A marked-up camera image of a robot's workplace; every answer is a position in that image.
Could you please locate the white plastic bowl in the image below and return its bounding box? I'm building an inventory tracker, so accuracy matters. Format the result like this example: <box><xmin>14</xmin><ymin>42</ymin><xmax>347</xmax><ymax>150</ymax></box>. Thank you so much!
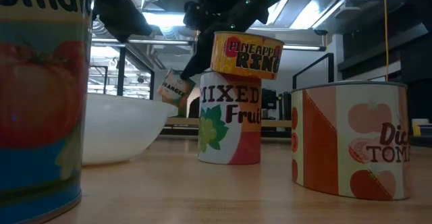
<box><xmin>82</xmin><ymin>93</ymin><xmax>179</xmax><ymax>167</ymax></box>

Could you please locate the ceiling light strip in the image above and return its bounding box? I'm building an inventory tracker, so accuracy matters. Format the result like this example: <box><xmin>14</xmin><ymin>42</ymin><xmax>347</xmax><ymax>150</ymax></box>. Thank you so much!
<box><xmin>90</xmin><ymin>37</ymin><xmax>194</xmax><ymax>47</ymax></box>

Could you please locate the large blue tomato can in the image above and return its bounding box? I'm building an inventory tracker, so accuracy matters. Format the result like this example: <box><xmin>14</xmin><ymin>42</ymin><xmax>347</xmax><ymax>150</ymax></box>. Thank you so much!
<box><xmin>0</xmin><ymin>0</ymin><xmax>98</xmax><ymax>224</ymax></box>

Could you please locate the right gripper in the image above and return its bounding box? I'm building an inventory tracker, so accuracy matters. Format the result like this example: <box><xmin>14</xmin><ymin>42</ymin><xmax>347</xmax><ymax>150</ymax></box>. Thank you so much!
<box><xmin>180</xmin><ymin>0</ymin><xmax>252</xmax><ymax>82</ymax></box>

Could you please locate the yellow hanging extension cord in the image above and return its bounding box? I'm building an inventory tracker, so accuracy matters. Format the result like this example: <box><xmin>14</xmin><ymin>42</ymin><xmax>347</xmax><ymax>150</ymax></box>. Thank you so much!
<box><xmin>383</xmin><ymin>0</ymin><xmax>389</xmax><ymax>80</ymax></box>

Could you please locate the small oranges tin can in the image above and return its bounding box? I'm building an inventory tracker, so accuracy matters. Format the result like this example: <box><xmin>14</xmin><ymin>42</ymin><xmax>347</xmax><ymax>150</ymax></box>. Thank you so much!
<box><xmin>157</xmin><ymin>69</ymin><xmax>196</xmax><ymax>117</ymax></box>

